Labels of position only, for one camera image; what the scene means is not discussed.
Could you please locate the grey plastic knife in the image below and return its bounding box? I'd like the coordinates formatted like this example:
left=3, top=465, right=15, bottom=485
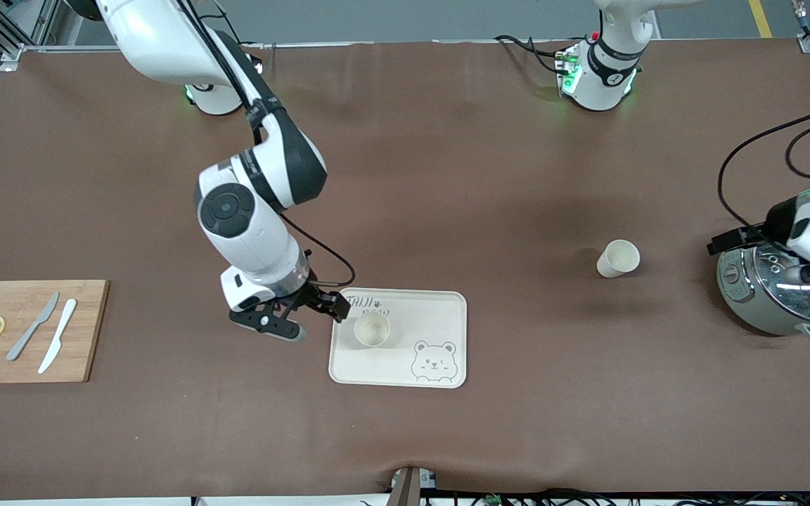
left=6, top=292, right=60, bottom=362

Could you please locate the brown table cover mat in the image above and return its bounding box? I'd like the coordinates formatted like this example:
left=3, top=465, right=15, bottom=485
left=0, top=39, right=810, bottom=501

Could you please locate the white plastic cup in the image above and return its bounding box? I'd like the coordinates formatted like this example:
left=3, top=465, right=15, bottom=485
left=596, top=239, right=641, bottom=279
left=353, top=311, right=392, bottom=349

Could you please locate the green electric cooking pot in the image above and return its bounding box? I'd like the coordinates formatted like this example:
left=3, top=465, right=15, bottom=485
left=716, top=239, right=810, bottom=344

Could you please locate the wooden cutting board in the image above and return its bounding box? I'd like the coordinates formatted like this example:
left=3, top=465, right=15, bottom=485
left=0, top=280, right=110, bottom=384

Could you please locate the glass pot lid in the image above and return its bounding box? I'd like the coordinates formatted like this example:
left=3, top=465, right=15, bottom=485
left=750, top=242, right=810, bottom=320

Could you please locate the white plastic knife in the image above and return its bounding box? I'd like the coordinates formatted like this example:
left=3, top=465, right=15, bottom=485
left=37, top=298, right=78, bottom=375

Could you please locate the black arm base cable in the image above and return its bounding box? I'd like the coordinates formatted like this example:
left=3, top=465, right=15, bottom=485
left=493, top=34, right=572, bottom=77

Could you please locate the white tray with bear print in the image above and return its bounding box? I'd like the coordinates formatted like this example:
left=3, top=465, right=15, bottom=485
left=328, top=288, right=468, bottom=389

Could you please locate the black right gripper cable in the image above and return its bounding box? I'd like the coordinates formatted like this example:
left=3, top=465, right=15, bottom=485
left=173, top=0, right=357, bottom=290

